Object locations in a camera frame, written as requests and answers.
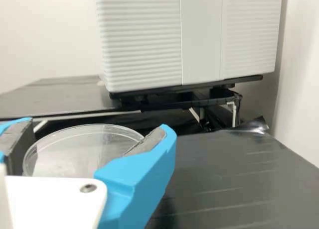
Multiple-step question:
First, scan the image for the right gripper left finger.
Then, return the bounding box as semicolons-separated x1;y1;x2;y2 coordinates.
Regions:
0;117;34;176

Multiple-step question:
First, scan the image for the petri dish lid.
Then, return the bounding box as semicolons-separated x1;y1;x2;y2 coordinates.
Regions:
23;123;146;177

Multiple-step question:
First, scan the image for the incubator door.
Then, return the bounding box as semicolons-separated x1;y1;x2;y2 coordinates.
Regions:
95;0;284;92

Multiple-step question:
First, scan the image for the black platform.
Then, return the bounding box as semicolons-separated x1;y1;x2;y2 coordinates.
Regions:
141;88;244;127
23;115;319;229
0;76;142;121

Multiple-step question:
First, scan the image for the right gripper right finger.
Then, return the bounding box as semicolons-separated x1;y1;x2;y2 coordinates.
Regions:
94;123;177;229

